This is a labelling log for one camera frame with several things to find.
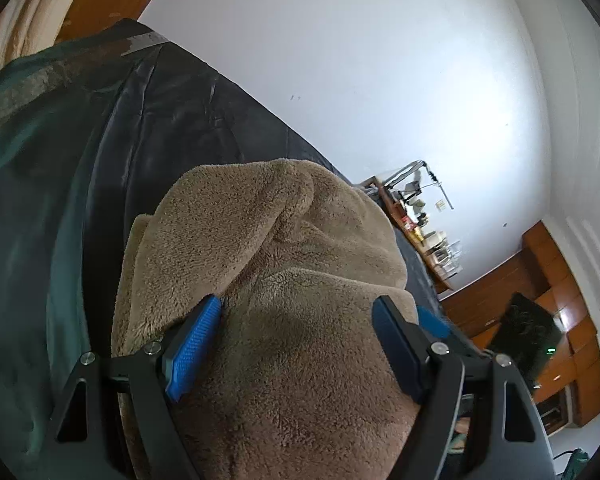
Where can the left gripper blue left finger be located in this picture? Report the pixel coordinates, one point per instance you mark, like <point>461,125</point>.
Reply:
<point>85,438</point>

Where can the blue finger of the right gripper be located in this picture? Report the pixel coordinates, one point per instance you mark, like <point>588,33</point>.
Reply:
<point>437,327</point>

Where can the yellow box on desk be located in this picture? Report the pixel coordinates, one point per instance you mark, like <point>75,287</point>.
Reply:
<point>417,232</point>

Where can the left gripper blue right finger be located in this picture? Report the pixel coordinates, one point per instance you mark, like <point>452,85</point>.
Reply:
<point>436,378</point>

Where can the brown fleece sweater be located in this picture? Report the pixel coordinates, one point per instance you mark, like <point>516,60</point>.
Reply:
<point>295,385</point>

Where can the beige pleated curtain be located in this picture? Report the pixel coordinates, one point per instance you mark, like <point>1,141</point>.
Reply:
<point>29,26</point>

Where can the white thermos bottle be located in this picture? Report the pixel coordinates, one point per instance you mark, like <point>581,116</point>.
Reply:
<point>434,239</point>

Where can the wooden desk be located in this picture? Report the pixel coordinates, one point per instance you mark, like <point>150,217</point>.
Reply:
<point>396,215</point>

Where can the brown wooden wardrobe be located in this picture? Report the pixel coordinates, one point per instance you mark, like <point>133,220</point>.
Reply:
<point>568,389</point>

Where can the red box on desk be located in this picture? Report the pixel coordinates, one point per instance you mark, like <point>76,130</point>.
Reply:
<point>408,223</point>

